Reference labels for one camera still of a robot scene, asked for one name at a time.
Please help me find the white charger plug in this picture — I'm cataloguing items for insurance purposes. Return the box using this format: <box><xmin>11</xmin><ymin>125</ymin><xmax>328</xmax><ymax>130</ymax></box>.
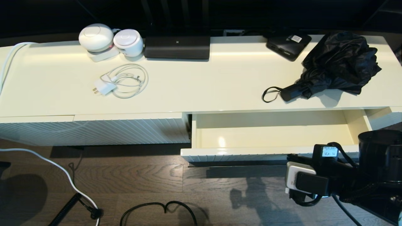
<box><xmin>92</xmin><ymin>79</ymin><xmax>117</xmax><ymax>96</ymax></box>

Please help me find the thick white cable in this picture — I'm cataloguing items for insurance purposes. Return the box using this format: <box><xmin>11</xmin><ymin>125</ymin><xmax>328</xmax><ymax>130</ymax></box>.
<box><xmin>0</xmin><ymin>42</ymin><xmax>38</xmax><ymax>95</ymax></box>

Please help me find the large white round device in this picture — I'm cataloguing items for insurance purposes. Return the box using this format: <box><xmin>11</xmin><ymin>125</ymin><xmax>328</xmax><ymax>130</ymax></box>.
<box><xmin>79</xmin><ymin>24</ymin><xmax>114</xmax><ymax>53</ymax></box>

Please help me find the white power cable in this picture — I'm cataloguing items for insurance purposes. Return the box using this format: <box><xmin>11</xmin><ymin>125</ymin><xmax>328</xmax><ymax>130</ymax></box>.
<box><xmin>0</xmin><ymin>148</ymin><xmax>101</xmax><ymax>226</ymax></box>

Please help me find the white coiled charger cable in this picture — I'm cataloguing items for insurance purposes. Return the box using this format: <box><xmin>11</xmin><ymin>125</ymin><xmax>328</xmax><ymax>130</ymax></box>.
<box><xmin>100</xmin><ymin>64</ymin><xmax>149</xmax><ymax>100</ymax></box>

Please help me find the small white round device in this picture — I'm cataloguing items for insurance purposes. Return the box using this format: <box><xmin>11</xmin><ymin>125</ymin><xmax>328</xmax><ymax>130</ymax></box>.
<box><xmin>113</xmin><ymin>29</ymin><xmax>144</xmax><ymax>57</ymax></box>

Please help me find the black umbrella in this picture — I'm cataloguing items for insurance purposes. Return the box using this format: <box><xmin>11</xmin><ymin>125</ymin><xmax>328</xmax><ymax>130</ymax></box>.
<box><xmin>262</xmin><ymin>31</ymin><xmax>382</xmax><ymax>103</ymax></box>

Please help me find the white ribbed tv cabinet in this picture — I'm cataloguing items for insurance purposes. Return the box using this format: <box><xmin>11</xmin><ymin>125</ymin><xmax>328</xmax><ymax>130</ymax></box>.
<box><xmin>0</xmin><ymin>35</ymin><xmax>402</xmax><ymax>147</ymax></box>

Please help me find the black looped cable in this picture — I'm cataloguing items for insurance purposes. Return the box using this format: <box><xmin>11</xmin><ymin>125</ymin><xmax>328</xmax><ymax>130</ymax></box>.
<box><xmin>120</xmin><ymin>201</ymin><xmax>198</xmax><ymax>226</ymax></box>

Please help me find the white cabinet drawer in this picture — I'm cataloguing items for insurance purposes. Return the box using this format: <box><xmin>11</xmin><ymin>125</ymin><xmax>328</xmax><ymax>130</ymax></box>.
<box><xmin>181</xmin><ymin>108</ymin><xmax>374</xmax><ymax>163</ymax></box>

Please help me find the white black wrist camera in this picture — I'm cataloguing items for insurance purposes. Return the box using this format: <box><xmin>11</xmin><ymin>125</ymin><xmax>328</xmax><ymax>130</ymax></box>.
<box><xmin>285</xmin><ymin>162</ymin><xmax>330</xmax><ymax>198</ymax></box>

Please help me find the black set-top box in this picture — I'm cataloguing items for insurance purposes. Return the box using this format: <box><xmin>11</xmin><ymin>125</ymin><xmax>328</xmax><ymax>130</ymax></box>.
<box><xmin>266</xmin><ymin>34</ymin><xmax>312</xmax><ymax>62</ymax></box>

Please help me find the white flat box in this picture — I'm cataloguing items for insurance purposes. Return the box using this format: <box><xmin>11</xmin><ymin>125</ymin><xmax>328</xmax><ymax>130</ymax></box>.
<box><xmin>87</xmin><ymin>48</ymin><xmax>120</xmax><ymax>63</ymax></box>

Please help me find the black coiled cable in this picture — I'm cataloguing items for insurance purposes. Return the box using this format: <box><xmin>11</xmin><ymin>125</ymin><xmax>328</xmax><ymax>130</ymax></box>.
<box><xmin>47</xmin><ymin>193</ymin><xmax>104</xmax><ymax>226</ymax></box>

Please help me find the black rectangular speaker bar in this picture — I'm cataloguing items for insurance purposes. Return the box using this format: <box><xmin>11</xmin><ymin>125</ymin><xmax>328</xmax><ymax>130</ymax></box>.
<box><xmin>144</xmin><ymin>35</ymin><xmax>211</xmax><ymax>60</ymax></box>

